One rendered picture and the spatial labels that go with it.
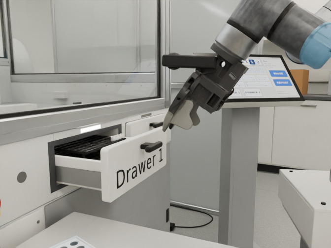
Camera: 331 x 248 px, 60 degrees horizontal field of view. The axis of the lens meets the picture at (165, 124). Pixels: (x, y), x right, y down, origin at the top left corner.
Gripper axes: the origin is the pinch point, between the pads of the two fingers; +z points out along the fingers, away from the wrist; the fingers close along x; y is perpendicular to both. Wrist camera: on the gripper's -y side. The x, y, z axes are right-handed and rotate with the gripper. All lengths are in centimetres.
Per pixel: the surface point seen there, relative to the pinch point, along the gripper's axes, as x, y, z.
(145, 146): -1.4, -0.8, 7.4
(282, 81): 99, 13, -20
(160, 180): 43, 0, 37
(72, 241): -24.8, 4.1, 17.5
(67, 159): -12.6, -10.5, 16.2
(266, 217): 166, 68, 70
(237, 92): 79, 0, -5
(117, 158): -11.1, -1.7, 8.7
